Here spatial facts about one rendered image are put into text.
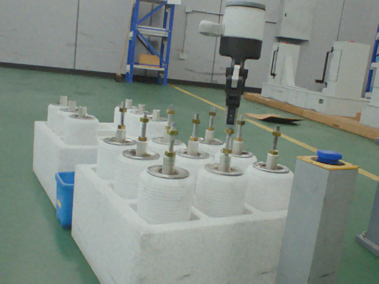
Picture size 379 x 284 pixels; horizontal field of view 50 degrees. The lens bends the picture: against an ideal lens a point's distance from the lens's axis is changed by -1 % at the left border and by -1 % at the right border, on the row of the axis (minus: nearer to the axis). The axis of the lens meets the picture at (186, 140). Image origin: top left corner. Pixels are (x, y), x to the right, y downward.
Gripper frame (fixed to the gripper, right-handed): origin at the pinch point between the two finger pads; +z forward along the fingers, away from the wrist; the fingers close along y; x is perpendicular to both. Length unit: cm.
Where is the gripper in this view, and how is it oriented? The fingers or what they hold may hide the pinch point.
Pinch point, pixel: (231, 116)
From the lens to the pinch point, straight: 75.8
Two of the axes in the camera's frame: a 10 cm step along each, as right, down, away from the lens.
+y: 1.6, -1.7, 9.7
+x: -9.8, -1.4, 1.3
